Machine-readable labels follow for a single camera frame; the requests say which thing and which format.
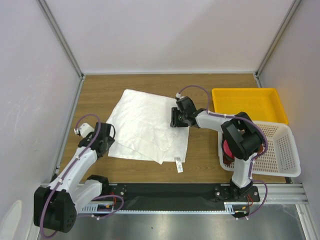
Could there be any pink cloth in basket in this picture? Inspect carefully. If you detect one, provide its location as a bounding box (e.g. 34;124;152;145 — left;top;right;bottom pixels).
222;139;234;159

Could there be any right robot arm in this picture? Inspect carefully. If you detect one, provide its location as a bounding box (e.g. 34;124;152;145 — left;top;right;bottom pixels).
170;96;268;201

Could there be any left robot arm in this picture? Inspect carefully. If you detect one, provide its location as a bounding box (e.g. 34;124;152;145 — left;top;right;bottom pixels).
33;122;116;233

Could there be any brown cloth in basket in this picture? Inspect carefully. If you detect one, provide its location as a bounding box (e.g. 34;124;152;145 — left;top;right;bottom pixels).
222;145;264;166

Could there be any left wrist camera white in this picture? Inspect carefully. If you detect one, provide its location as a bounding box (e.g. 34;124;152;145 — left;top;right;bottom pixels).
74;123;95;138

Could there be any aluminium frame post right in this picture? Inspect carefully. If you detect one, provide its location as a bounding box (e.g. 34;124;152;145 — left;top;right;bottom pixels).
254;0;302;80

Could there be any aluminium front rail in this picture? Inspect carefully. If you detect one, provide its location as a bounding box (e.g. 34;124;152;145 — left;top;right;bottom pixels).
39;182;309;205

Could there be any aluminium frame post left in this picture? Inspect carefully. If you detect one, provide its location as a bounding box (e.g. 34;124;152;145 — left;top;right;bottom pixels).
36;0;84;80

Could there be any white towel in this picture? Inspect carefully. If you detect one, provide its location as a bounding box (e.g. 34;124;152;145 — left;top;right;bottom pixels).
107;89;189;164

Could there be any white perforated plastic basket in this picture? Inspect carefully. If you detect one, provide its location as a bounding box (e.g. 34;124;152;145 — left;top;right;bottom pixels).
216;119;302;178

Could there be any aluminium frame post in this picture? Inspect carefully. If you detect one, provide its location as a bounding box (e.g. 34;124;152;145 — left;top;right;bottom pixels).
36;0;84;80
254;0;302;80

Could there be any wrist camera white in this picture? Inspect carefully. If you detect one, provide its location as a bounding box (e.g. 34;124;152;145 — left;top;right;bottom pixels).
175;92;182;100
74;123;95;138

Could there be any white towel label tag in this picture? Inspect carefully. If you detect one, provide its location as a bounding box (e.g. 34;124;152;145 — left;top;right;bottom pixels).
174;157;184;173

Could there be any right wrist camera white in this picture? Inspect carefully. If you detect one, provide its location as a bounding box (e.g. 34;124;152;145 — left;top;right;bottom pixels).
175;92;182;100

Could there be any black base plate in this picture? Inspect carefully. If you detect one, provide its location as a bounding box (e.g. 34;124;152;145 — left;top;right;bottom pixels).
109;183;261;212

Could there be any yellow plastic tray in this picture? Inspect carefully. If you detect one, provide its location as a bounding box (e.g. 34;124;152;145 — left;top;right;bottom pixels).
211;88;289;125

